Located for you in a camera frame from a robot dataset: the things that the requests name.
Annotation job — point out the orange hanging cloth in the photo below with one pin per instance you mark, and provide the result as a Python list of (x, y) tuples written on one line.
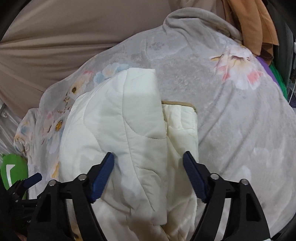
[(254, 22)]

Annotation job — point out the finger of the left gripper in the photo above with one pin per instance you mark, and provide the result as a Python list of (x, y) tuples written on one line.
[(32, 180)]

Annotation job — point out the cream quilted jacket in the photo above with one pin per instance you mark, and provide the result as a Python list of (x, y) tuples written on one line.
[(148, 195)]

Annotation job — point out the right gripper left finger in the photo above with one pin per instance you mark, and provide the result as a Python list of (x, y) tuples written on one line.
[(51, 218)]

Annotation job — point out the grey floral blanket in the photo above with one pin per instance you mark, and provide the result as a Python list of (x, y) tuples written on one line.
[(246, 128)]

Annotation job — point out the green cloth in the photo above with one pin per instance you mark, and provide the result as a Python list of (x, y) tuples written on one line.
[(279, 79)]

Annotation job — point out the green plastic bag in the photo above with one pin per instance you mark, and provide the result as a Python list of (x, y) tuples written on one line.
[(14, 171)]

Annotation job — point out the purple cloth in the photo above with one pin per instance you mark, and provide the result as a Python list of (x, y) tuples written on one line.
[(267, 69)]

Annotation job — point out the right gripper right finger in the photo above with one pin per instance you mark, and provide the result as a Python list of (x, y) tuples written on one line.
[(236, 201)]

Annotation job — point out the beige curtain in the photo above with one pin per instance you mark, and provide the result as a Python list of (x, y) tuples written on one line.
[(49, 40)]

